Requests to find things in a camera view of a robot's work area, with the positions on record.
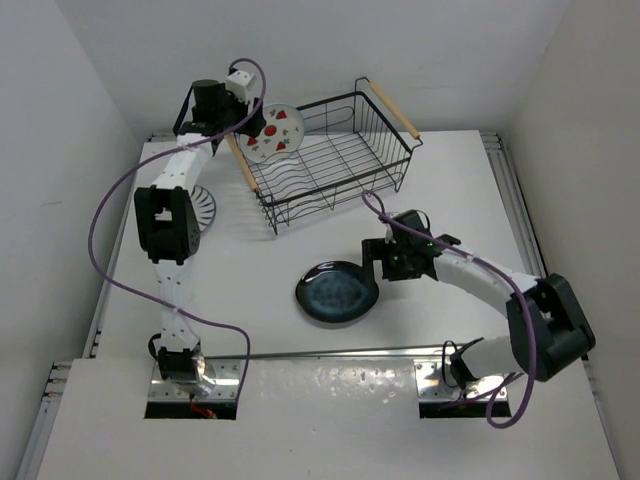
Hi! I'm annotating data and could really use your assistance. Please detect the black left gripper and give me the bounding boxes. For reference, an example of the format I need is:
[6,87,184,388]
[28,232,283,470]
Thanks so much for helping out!
[213,83,264,138]

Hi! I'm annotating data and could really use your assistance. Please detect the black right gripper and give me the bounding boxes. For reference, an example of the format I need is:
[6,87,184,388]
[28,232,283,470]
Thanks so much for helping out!
[360,237,420,284]

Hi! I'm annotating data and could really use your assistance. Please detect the small watermelon plate blue rim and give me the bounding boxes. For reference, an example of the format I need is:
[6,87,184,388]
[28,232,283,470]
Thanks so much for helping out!
[236,104,305,164]

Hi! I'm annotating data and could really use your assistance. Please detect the dark blue glazed plate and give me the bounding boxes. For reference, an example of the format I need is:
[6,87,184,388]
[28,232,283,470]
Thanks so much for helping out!
[294,260,379,325]

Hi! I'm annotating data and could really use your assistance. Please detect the white plate blue stripes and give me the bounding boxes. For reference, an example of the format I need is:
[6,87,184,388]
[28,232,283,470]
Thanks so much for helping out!
[190,185,217,233]

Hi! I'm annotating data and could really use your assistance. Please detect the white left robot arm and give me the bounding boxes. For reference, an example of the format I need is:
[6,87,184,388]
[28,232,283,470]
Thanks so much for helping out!
[134,70,265,386]

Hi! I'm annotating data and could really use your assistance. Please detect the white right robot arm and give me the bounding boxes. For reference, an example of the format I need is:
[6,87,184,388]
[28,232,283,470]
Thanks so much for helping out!
[362,210,596,388]

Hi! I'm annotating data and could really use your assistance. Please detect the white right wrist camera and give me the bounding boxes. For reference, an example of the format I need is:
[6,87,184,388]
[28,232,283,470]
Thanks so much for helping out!
[385,222,402,244]

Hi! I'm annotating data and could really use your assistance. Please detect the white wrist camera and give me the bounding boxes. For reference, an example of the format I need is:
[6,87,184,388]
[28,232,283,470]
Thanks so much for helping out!
[385,222,402,244]
[225,70,256,104]

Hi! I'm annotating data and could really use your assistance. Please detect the left wooden rack handle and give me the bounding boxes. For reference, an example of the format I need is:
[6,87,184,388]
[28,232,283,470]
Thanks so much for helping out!
[225,134,260,194]

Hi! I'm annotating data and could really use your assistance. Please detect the wooden rack handle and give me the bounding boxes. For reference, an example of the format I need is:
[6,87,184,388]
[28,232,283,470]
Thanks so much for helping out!
[368,80,421,140]
[225,134,260,194]

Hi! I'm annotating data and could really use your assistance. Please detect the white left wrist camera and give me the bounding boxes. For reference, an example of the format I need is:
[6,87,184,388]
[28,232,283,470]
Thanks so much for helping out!
[225,70,256,104]

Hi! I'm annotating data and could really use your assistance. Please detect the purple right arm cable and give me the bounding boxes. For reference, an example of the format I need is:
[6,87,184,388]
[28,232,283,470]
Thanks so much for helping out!
[362,189,539,430]

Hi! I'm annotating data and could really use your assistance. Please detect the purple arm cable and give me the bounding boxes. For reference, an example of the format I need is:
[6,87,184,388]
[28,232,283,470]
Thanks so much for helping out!
[362,189,539,430]
[87,58,271,404]

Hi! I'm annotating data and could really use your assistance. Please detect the black wire dish rack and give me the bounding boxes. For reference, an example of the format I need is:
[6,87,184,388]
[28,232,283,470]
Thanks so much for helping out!
[246,77,423,234]

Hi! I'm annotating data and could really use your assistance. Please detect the right wooden rack handle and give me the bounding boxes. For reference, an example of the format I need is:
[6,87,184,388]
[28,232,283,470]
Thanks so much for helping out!
[368,80,421,140]

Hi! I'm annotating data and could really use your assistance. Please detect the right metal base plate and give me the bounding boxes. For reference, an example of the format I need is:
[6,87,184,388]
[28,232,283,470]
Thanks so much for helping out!
[413,359,505,403]

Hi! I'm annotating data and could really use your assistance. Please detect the metal base plate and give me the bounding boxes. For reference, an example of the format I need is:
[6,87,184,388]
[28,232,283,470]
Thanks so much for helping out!
[413,359,505,403]
[148,358,242,403]

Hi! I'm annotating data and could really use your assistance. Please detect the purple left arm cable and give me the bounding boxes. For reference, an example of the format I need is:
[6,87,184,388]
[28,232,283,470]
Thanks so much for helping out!
[87,58,271,404]

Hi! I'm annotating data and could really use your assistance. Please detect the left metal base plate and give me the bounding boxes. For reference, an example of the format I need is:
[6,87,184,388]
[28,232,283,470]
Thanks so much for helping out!
[148,358,242,403]

